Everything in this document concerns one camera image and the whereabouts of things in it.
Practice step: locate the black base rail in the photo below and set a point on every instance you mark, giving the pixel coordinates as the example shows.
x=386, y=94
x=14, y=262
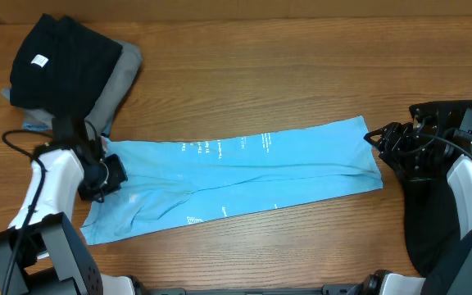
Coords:
x=327, y=289

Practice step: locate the folded grey garment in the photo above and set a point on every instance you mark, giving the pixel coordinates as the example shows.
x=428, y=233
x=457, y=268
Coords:
x=116, y=88

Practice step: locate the light blue printed t-shirt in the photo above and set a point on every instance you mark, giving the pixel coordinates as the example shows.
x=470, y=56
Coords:
x=171, y=184

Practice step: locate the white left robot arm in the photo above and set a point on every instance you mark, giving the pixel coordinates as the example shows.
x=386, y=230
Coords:
x=40, y=251

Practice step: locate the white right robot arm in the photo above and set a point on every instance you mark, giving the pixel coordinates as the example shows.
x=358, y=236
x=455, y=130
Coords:
x=452, y=275

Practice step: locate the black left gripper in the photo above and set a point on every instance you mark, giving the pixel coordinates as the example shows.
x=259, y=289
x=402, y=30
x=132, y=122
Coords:
x=118, y=174

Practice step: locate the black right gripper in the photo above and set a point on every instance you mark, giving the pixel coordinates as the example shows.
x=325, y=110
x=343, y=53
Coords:
x=392, y=138

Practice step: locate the black cloth pile right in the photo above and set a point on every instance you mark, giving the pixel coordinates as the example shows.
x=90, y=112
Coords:
x=438, y=212

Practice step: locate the folded black garment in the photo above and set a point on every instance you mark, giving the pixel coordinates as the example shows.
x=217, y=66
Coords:
x=62, y=67

